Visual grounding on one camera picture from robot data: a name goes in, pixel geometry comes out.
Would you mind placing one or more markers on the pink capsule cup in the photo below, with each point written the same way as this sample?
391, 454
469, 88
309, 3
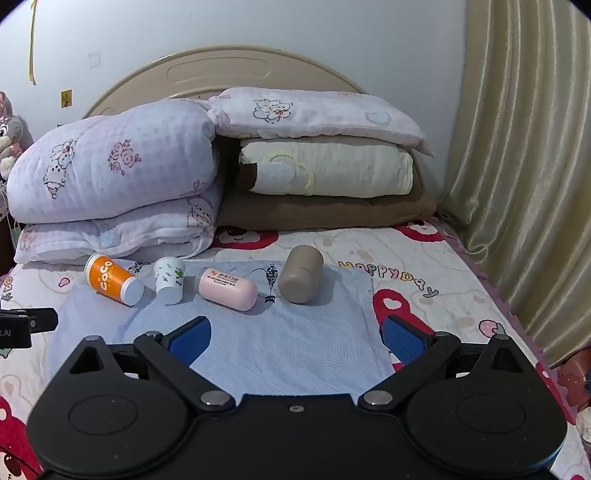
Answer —
226, 289

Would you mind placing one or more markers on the black tassel charm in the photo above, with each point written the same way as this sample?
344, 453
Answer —
271, 273

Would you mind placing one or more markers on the cream pillow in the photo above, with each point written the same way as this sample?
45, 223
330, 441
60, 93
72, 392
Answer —
351, 171

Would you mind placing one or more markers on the cream curtain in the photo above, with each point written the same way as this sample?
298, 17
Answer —
521, 161

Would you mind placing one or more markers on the small white paper cup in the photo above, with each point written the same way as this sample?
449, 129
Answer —
168, 279

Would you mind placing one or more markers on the taupe cup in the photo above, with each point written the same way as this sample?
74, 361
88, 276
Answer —
300, 275

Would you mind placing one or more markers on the brown pillow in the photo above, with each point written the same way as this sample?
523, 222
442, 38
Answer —
323, 213

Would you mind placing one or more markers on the white wall switch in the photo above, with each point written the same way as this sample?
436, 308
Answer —
94, 57

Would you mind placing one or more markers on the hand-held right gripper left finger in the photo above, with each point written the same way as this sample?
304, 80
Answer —
191, 340

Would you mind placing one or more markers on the orange paper cup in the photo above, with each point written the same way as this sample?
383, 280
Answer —
108, 278

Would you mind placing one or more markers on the light blue cloth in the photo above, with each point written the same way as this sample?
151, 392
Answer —
277, 344

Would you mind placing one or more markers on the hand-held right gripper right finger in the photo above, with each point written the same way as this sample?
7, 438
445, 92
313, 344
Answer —
400, 342

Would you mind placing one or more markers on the beige headboard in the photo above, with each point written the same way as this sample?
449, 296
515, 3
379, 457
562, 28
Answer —
240, 69

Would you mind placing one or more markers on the dark red cloth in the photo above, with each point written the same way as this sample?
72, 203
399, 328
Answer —
574, 374

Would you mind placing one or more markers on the pink bear print pillow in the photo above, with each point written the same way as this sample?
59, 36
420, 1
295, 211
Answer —
323, 115

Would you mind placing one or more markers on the folded pink printed quilt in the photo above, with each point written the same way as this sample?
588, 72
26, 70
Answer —
115, 157

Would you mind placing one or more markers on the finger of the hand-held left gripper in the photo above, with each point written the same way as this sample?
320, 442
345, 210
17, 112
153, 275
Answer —
42, 320

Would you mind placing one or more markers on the plush toy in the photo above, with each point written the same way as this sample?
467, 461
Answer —
9, 130

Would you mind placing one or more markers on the yellow wall sticker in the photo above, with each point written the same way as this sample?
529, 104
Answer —
66, 98

